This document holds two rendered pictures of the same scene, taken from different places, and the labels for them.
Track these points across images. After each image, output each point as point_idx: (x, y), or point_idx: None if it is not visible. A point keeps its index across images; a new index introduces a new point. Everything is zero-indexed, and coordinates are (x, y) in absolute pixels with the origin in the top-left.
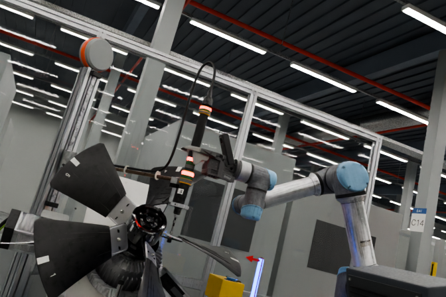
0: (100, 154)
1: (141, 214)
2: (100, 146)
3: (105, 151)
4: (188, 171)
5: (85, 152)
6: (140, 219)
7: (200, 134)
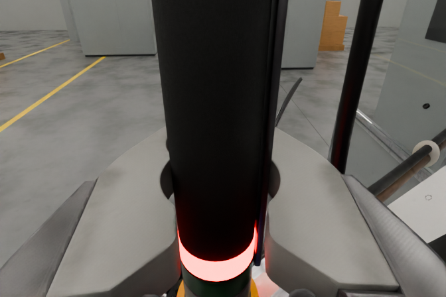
0: (283, 105)
1: (180, 280)
2: (295, 85)
3: (287, 99)
4: (180, 285)
5: (286, 97)
6: (170, 289)
7: (153, 16)
